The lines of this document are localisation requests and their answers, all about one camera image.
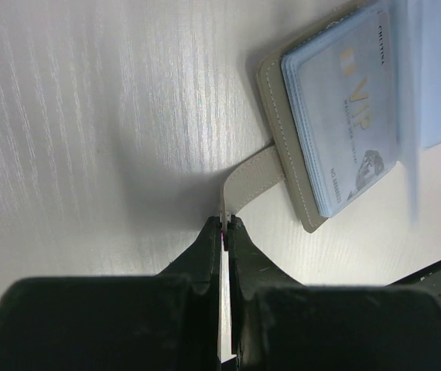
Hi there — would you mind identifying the grey card holder wallet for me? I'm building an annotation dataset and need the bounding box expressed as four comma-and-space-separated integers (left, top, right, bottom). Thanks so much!
220, 1, 441, 232

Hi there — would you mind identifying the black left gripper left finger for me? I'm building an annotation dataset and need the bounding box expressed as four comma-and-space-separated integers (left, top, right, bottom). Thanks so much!
0, 217, 222, 370

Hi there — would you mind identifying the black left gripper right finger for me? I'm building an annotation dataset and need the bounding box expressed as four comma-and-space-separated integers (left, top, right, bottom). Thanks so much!
226, 217, 441, 370

